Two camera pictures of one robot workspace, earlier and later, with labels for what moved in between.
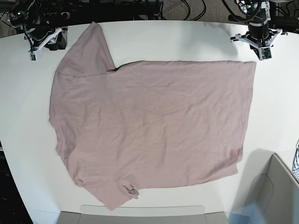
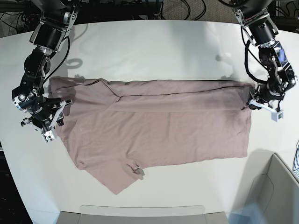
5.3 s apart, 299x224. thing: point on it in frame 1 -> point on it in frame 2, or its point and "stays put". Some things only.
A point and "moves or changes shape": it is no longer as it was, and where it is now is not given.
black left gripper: x=39 y=31 -> x=39 y=108
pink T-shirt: x=146 y=124 moves or changes shape
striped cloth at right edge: x=295 y=168 stays put
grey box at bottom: x=163 y=214 stays put
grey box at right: x=270 y=183 stays put
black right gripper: x=259 y=30 -> x=265 y=92
